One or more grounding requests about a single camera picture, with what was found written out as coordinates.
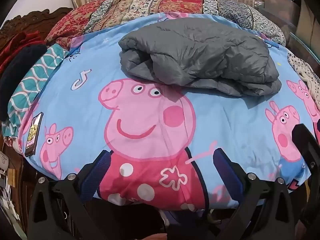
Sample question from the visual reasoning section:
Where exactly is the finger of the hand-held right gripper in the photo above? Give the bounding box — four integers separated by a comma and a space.
291, 123, 320, 180

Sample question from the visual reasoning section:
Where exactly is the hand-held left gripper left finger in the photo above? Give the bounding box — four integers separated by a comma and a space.
27, 150, 112, 240

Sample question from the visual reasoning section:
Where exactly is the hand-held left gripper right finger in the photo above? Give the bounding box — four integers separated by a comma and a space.
213, 148, 298, 240

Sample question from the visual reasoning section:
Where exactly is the grey quilted jacket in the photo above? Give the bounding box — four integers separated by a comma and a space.
118, 18, 282, 97

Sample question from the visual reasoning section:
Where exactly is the blue cartoon pig bedsheet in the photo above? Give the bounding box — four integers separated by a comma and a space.
19, 12, 320, 212

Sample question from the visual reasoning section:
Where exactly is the black smartphone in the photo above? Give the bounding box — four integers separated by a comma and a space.
24, 112, 44, 157

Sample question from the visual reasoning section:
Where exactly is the cream polka dot cloth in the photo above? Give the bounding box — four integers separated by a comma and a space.
287, 52, 320, 101

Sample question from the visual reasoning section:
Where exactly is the clear plastic storage box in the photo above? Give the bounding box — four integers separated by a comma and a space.
287, 31, 320, 61
261, 0, 302, 28

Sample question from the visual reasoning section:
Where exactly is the teal white wave-pattern pillow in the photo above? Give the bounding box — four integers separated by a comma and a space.
6, 45, 69, 140

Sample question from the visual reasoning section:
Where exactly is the dark navy cloth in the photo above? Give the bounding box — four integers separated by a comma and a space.
0, 45, 50, 122

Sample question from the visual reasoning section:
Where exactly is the red cloth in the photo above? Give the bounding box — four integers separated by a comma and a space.
0, 31, 46, 80

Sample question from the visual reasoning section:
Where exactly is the carved wooden headboard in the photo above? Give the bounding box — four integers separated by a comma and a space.
0, 7, 73, 46

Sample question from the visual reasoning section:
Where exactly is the patchwork patterned quilt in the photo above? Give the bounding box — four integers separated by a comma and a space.
46, 0, 287, 53

